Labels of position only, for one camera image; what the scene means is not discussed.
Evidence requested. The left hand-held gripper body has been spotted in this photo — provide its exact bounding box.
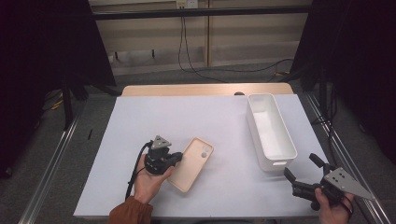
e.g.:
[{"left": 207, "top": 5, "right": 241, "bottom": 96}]
[{"left": 144, "top": 134, "right": 173, "bottom": 175}]

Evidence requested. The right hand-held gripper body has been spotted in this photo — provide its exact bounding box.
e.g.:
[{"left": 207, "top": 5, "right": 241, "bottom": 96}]
[{"left": 292, "top": 167, "right": 376, "bottom": 211}]

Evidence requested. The beige phone case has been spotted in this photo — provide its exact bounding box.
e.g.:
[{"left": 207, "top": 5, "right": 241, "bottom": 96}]
[{"left": 167, "top": 136, "right": 215, "bottom": 193}]

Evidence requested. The white plastic storage box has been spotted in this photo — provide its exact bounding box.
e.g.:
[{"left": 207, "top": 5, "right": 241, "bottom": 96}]
[{"left": 246, "top": 92, "right": 298, "bottom": 173}]

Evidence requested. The person's left hand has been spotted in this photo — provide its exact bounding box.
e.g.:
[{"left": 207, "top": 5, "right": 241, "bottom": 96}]
[{"left": 133, "top": 153, "right": 176, "bottom": 205}]

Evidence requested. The person's right hand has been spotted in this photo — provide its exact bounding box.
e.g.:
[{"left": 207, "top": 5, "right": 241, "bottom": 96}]
[{"left": 313, "top": 187, "right": 356, "bottom": 224}]

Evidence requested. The white table cover sheet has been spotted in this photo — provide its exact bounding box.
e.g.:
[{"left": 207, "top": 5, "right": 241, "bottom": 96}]
[{"left": 73, "top": 93, "right": 330, "bottom": 218}]

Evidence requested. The black metal stand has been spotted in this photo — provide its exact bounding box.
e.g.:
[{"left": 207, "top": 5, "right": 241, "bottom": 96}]
[
  {"left": 318, "top": 70, "right": 332, "bottom": 126},
  {"left": 61, "top": 83, "right": 75, "bottom": 131}
]

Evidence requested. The light wooden table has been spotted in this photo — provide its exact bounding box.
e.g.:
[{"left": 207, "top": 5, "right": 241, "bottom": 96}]
[{"left": 120, "top": 82, "right": 294, "bottom": 97}]

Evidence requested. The black curtain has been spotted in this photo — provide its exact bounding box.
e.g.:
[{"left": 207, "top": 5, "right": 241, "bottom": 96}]
[
  {"left": 289, "top": 0, "right": 396, "bottom": 166},
  {"left": 0, "top": 0, "right": 117, "bottom": 179}
]

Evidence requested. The black horizontal bar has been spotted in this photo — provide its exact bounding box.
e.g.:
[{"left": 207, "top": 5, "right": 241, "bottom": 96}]
[{"left": 92, "top": 5, "right": 312, "bottom": 21}]

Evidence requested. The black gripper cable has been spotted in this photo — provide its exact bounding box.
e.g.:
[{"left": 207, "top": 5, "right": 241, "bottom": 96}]
[{"left": 124, "top": 141, "right": 153, "bottom": 202}]

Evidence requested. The aluminium floor rail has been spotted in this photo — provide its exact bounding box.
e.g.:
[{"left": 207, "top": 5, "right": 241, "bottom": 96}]
[
  {"left": 303, "top": 91, "right": 390, "bottom": 224},
  {"left": 18, "top": 105, "right": 86, "bottom": 224}
]

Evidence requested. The yellow cable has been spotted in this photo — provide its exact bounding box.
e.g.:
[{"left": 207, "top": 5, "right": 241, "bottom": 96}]
[{"left": 43, "top": 91, "right": 65, "bottom": 112}]

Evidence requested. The white wall socket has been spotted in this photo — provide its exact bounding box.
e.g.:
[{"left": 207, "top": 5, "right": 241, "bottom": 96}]
[{"left": 176, "top": 0, "right": 199, "bottom": 9}]

